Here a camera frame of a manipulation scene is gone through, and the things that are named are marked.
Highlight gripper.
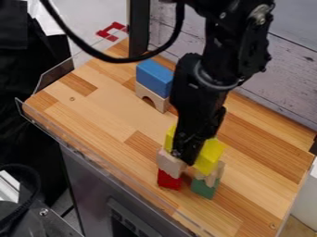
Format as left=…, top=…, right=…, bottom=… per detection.
left=168, top=53, right=230, bottom=167

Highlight yellow rectangle block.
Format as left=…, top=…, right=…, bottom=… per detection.
left=163, top=124, right=228, bottom=177

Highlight wooden arch block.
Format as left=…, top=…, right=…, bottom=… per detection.
left=133, top=81, right=172, bottom=115
left=156, top=147, right=227, bottom=189

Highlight red block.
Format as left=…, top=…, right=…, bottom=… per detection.
left=156, top=168, right=184, bottom=192

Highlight green block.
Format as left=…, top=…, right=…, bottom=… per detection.
left=189, top=177, right=222, bottom=200

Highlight blue block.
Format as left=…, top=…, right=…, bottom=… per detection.
left=134, top=58, right=176, bottom=99

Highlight black post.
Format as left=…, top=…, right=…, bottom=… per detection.
left=127, top=0, right=151, bottom=58

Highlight black cable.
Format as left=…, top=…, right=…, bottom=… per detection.
left=39, top=0, right=187, bottom=65

